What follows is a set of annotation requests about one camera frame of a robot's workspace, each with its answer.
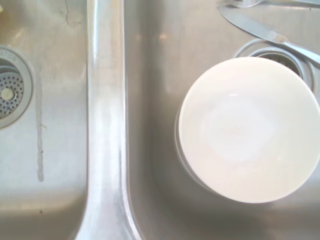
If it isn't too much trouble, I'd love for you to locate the steel table knife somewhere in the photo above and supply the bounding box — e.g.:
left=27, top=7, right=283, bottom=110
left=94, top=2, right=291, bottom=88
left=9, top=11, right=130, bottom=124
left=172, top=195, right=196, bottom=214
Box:
left=218, top=5, right=320, bottom=68

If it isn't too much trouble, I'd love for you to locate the stainless steel double sink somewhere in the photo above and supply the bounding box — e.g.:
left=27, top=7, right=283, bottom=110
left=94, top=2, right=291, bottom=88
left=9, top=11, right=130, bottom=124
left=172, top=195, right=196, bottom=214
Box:
left=0, top=0, right=320, bottom=240

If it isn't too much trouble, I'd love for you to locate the metal drain flange ring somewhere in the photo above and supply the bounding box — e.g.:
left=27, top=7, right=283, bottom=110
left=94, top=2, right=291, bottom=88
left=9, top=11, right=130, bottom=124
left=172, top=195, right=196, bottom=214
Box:
left=234, top=38, right=319, bottom=94

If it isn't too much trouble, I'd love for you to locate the perforated metal drain strainer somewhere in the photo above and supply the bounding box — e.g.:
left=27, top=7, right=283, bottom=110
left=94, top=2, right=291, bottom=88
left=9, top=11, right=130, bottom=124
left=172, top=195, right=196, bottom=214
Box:
left=0, top=45, right=35, bottom=130

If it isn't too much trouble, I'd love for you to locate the steel fork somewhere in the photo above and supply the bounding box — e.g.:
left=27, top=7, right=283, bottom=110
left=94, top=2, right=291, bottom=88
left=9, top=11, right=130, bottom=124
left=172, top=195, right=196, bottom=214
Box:
left=216, top=0, right=320, bottom=9

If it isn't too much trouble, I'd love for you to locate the white ceramic bowl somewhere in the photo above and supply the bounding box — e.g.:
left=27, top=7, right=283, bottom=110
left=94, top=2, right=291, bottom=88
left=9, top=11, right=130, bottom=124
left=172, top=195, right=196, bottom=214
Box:
left=174, top=56, right=320, bottom=203

